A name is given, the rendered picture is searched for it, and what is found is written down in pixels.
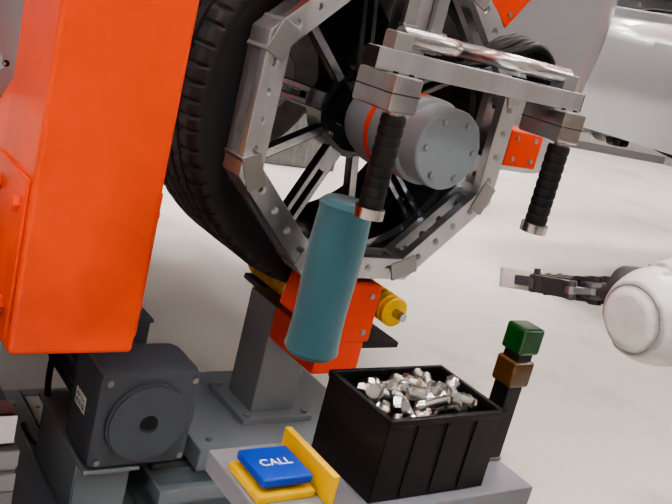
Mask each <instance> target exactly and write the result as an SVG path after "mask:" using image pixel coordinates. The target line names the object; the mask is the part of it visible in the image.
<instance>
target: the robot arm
mask: <svg viewBox="0 0 672 504"><path fill-rule="evenodd" d="M499 286H500V287H507V288H513V289H520V290H526V291H529V292H533V293H534V292H536V293H541V294H543V295H552V296H557V297H562V298H565V299H568V300H571V301H572V300H576V301H582V302H587V303H588V304H590V305H597V306H601V304H603V309H602V316H603V319H604V323H605V327H606V330H607V333H608V335H609V337H610V338H611V340H612V343H613V345H614V347H615V348H616V349H618V350H619V351H620V352H621V353H622V354H623V355H625V356H627V357H628V358H630V359H632V360H634V361H637V362H639V363H642V364H646V365H651V366H656V367H672V258H669V259H665V260H661V261H657V262H655V263H654V265H650V264H649V265H647V266H646V267H634V266H621V267H619V268H617V269H616V270H615V271H614V272H613V273H612V275H611V276H573V275H564V274H562V273H558V274H551V273H547V274H546V273H545V275H544V272H543V271H541V269H537V268H534V270H528V269H520V268H512V267H501V269H500V281H499Z"/></svg>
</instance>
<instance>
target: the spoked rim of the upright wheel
mask: <svg viewBox="0 0 672 504"><path fill-rule="evenodd" d="M394 2H395V0H357V3H356V14H355V24H354V35H353V46H352V56H351V64H342V65H339V64H338V62H337V60H336V58H335V56H334V54H333V53H332V51H331V49H330V47H329V45H328V43H327V41H326V39H325V37H324V35H323V33H322V31H321V29H320V28H319V26H316V27H315V28H314V29H313V30H311V31H310V32H309V33H307V34H308V36H309V38H310V40H311V42H312V44H313V45H314V47H315V49H316V51H317V53H318V55H319V57H320V59H321V60H322V62H323V64H324V66H325V68H326V70H327V72H326V73H325V74H324V75H323V76H322V77H321V78H320V79H319V80H318V81H317V83H316V84H315V86H314V87H312V86H310V85H307V84H304V83H302V82H299V81H296V80H293V79H291V78H288V77H285V76H284V79H283V84H284V85H287V86H290V87H293V88H296V89H298V90H301V92H300V95H297V94H294V93H291V92H288V91H286V90H283V89H281V93H280V97H282V98H285V99H287V100H290V101H293V102H296V103H299V104H302V105H305V106H307V123H308V126H307V127H305V128H302V129H300V130H297V131H295V132H292V133H290V134H288V135H285V136H283V137H280V138H278V139H275V140H273V141H271V142H269V146H268V151H267V155H266V158H268V157H270V156H272V155H275V154H277V153H280V152H282V151H284V150H287V149H289V148H291V147H294V146H296V145H299V144H301V143H303V142H306V141H308V140H311V139H313V138H314V139H315V140H316V141H317V142H318V143H319V144H320V145H321V147H320V148H319V150H318V151H317V153H316V154H315V156H314V157H313V159H312V160H311V161H310V163H309V164H308V166H307V167H306V169H305V170H304V172H303V173H302V174H301V176H300V177H299V179H298V180H297V182H296V183H295V185H294V186H293V187H292V189H291V190H290V192H289V193H288V195H287V196H286V198H285V199H284V200H283V202H284V204H285V205H286V207H287V208H288V210H289V212H290V213H291V215H292V217H293V218H294V220H295V222H296V223H297V225H298V227H299V228H300V230H301V232H302V233H303V235H304V236H305V238H306V240H307V241H308V242H309V238H310V235H311V231H312V228H313V224H314V221H315V217H316V214H317V211H318V207H319V199H316V200H313V201H310V202H309V200H310V199H311V197H312V196H313V194H314V193H315V191H316V190H317V189H318V187H319V186H320V184H321V183H322V181H323V180H324V178H325V177H326V176H327V174H328V173H329V171H330V170H331V168H332V167H333V165H334V164H335V163H336V161H337V160H338V158H339V157H340V155H341V156H343V157H346V159H345V170H344V180H343V185H342V186H341V187H339V188H338V189H336V190H335V191H333V192H331V193H337V194H343V195H348V196H352V197H355V198H358V199H359V197H360V195H361V190H362V186H363V184H364V178H365V175H366V174H367V173H366V170H367V166H368V164H369V163H368V162H367V163H366V164H365V165H364V166H363V168H362V169H361V170H360V171H359V172H358V164H359V156H358V155H357V153H356V152H355V150H354V149H353V147H352V146H351V144H350V143H349V141H348V139H347V137H346V133H345V126H340V125H338V124H337V123H336V122H335V121H334V118H333V114H332V109H333V105H334V102H335V101H336V99H337V98H338V97H339V96H340V95H341V94H342V93H345V92H349V91H351V92H353V90H354V86H355V82H356V81H354V80H356V77H357V73H358V69H359V65H360V64H362V61H363V57H364V53H365V49H366V45H367V43H372V44H375V34H376V25H377V15H378V5H380V6H381V8H382V9H383V11H384V13H385V15H386V17H387V19H388V21H390V17H391V13H392V9H393V5H394ZM442 33H443V34H446V35H447V37H449V38H453V39H457V40H459V41H462V42H466V43H468V40H467V37H466V35H465V32H464V29H463V27H462V24H461V22H460V19H459V16H458V14H457V12H456V11H455V9H454V8H453V6H452V5H451V4H449V8H448V12H447V15H446V19H445V23H444V27H443V30H442ZM423 56H427V57H431V58H436V59H440V60H444V61H448V62H452V63H453V62H454V61H457V62H461V61H463V60H464V59H462V58H458V57H449V56H445V55H441V56H438V55H436V56H433V55H429V54H425V53H424V55H423ZM418 79H421V80H422V81H423V87H422V90H421V92H422V93H425V94H428V95H431V96H434V97H437V98H440V99H443V100H445V101H447V102H449V103H451V104H452V105H453V106H454V107H455V108H457V109H460V110H463V111H465V112H467V113H468V114H470V115H471V116H472V117H473V119H474V114H475V107H476V95H477V90H472V89H468V88H463V87H458V86H454V85H449V84H445V83H440V82H435V81H431V80H426V79H422V78H418ZM348 80H349V81H348ZM329 131H330V133H329ZM443 190H444V189H443ZM443 190H436V189H432V188H430V187H428V186H426V185H417V184H413V183H410V182H408V181H406V180H404V179H401V178H399V177H397V176H395V175H394V174H392V177H391V179H390V184H389V188H388V189H387V191H388V192H387V196H386V198H385V203H384V207H383V209H385V214H384V218H383V221H382V222H373V221H371V226H370V230H369V235H368V239H367V244H366V247H370V246H373V245H375V244H378V243H380V242H383V241H385V240H387V239H389V238H391V237H393V236H394V235H396V234H398V233H399V232H401V231H402V230H404V229H405V228H407V227H408V226H409V225H411V224H412V223H413V222H415V221H416V220H417V219H418V218H419V217H420V216H421V215H422V214H423V213H424V212H425V211H426V210H427V209H428V208H429V207H430V206H431V205H432V204H433V203H434V202H435V200H436V199H437V198H438V197H439V195H440V194H441V193H442V192H443Z"/></svg>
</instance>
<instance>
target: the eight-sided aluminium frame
mask: <svg viewBox="0 0 672 504"><path fill-rule="evenodd" d="M349 1H351V0H284V1H283V2H281V3H280V4H279V5H277V6H276V7H275V8H273V9H272V10H271V11H269V12H265V13H264V15H263V16H262V17H261V18H260V19H258V20H257V21H256V22H254V23H253V24H252V29H251V33H250V37H249V39H248V40H247V44H248V47H247V52H246V57H245V62H244V66H243V71H242V76H241V81H240V85H239V90H238V95H237V99H236V104H235V109H234V114H233V118H232V123H231V128H230V132H229V137H228V142H227V147H225V148H224V151H225V156H224V161H223V168H224V170H225V171H226V173H227V174H228V176H229V180H230V181H232V182H233V184H234V185H235V187H236V188H237V190H238V191H239V193H240V194H241V196H242V198H243V199H244V201H245V202H246V204H247V205H248V207H249V208H250V210H251V212H252V213H253V215H254V216H255V218H256V219H257V221H258V222H259V224H260V226H261V227H262V229H263V230H264V232H265V233H266V235H267V236H268V238H269V240H270V241H271V243H272V244H273V246H274V247H275V249H276V250H277V251H276V253H277V254H279V255H280V257H281V258H282V260H283V261H284V263H285V264H287V265H288V266H289V267H291V268H292V269H293V270H295V271H296V272H297V273H299V274H300V275H301V273H302V268H303V264H304V259H305V254H306V250H307V246H308V241H307V240H306V238H305V236H304V235H303V233H302V232H301V230H300V228H299V227H298V225H297V223H296V222H295V220H294V218H293V217H292V215H291V213H290V212H289V210H288V208H287V207H286V205H285V204H284V202H283V200H282V199H281V197H280V195H279V194H278V192H277V190H276V189H275V187H274V185H273V184H272V182H271V180H270V179H269V177H268V176H267V174H266V172H265V171H264V164H265V159H266V155H267V151H268V146H269V142H270V137H271V133H272V128H273V124H274V119H275V115H276V111H277V106H278V102H279V97H280V93H281V88H282V84H283V79H284V75H285V71H286V66H287V62H288V57H289V53H290V48H291V46H292V45H293V44H294V43H295V42H297V41H298V40H299V39H301V38H302V37H303V36H305V35H306V34H307V33H309V32H310V31H311V30H313V29H314V28H315V27H316V26H318V25H319V24H320V23H322V22H323V21H324V20H326V19H327V18H328V17H330V16H331V15H332V14H334V13H335V12H336V11H338V10H339V9H340V8H341V7H343V6H344V5H345V4H347V3H348V2H349ZM453 3H454V6H455V8H456V11H457V14H458V16H459V19H460V22H461V24H462V27H463V29H464V32H465V35H466V37H467V40H468V43H470V44H474V45H478V46H482V47H484V46H485V45H487V44H488V43H489V42H491V41H492V40H494V39H495V38H497V37H499V36H502V35H506V33H505V30H504V27H503V24H502V21H501V18H500V16H499V13H498V11H497V9H496V7H495V6H494V4H493V2H492V0H453ZM273 62H274V63H273ZM267 89H268V91H267ZM520 104H522V100H518V99H514V98H509V97H505V96H500V95H495V94H491V93H486V92H484V93H483V96H482V99H481V103H480V106H479V110H478V113H477V117H476V120H475V122H476V124H477V126H478V129H479V134H480V146H479V152H478V156H477V158H476V161H475V163H474V165H473V167H472V169H471V170H470V172H469V173H468V174H467V176H466V177H465V178H464V179H463V180H462V181H461V182H459V183H458V184H457V185H456V186H455V187H454V188H453V189H452V190H451V191H450V192H449V193H447V194H446V195H445V196H444V197H443V198H442V199H440V200H439V201H438V202H437V203H436V204H435V205H433V206H432V207H431V208H430V209H429V210H428V211H426V212H425V213H424V214H423V215H422V216H421V217H420V218H418V219H417V220H416V221H415V222H414V223H413V224H411V225H410V226H409V227H408V228H407V229H406V230H404V231H403V232H402V233H401V234H400V235H399V236H397V237H396V238H395V239H394V240H393V241H392V242H390V243H389V244H388V245H387V246H386V247H384V248H376V247H366V248H365V253H364V257H363V261H362V265H361V268H360V272H359V275H358V278H372V279H390V280H392V281H394V280H396V279H399V280H404V279H405V278H406V277H408V276H409V275H410V274H411V273H413V272H416V271H417V268H418V267H419V266H420V265H421V264H422V263H424V262H425V261H426V260H427V259H428V258H429V257H430V256H432V255H433V254H434V253H435V252H436V251H437V250H438V249H440V248H441V247H442V246H443V245H444V244H445V243H446V242H447V241H449V240H450V239H451V238H452V237H453V236H454V235H455V234H457V233H458V232H459V231H460V230H461V229H462V228H463V227H465V226H466V225H467V224H468V223H469V222H470V221H471V220H473V219H474V218H475V217H476V216H477V215H481V213H482V212H483V210H484V209H485V208H486V207H487V206H489V204H490V202H491V198H492V196H493V194H494V193H495V191H496V190H495V189H494V188H495V185H496V182H497V178H498V175H499V172H500V168H501V165H502V162H503V158H504V155H505V152H506V148H507V145H508V142H509V138H510V135H511V131H512V128H513V125H514V121H515V118H516V115H517V111H518V108H519V105H520ZM254 148H255V149H254Z"/></svg>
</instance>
